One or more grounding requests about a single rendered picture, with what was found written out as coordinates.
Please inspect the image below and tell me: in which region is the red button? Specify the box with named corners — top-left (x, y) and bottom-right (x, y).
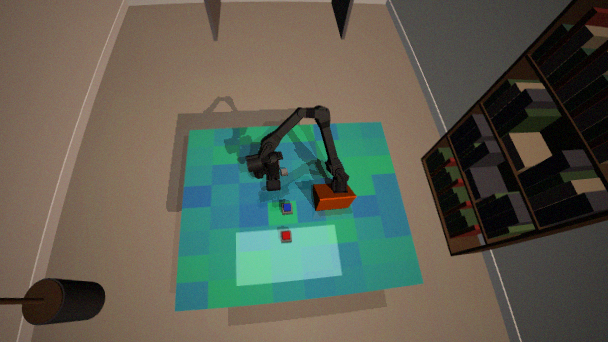
top-left (281, 231), bottom-right (292, 242)

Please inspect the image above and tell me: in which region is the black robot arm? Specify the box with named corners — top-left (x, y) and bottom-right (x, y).
top-left (245, 105), bottom-right (350, 193)

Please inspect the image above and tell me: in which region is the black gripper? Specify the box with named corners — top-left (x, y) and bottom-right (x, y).
top-left (265, 163), bottom-right (281, 191)

